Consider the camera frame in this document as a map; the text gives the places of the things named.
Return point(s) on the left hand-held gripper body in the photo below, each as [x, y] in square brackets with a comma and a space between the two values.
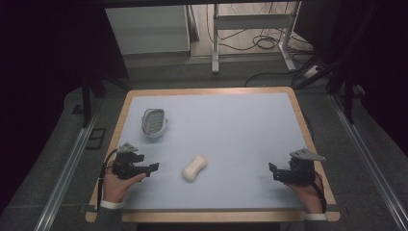
[123, 166]

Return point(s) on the white cabinet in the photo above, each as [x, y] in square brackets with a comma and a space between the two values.
[147, 29]

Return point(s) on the black stand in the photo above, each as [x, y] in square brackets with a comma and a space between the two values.
[346, 89]
[91, 83]

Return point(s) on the white metal table frame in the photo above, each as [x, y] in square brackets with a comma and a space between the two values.
[253, 21]

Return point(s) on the person's left hand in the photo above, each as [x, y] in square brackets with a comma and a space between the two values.
[115, 189]

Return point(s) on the grey oval soap dish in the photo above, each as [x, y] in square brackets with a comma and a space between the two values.
[154, 123]

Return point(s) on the light grey table mat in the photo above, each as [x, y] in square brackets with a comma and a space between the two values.
[224, 128]

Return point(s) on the white power strip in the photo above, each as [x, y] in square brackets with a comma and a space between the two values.
[311, 71]

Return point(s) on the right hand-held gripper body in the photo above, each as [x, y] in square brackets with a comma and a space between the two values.
[301, 171]

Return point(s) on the person's right hand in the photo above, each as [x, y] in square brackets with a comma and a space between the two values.
[309, 197]

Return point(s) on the black floor plate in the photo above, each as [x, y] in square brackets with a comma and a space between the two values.
[95, 138]

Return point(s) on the aluminium rail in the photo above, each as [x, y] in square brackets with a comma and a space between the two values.
[64, 179]
[372, 160]

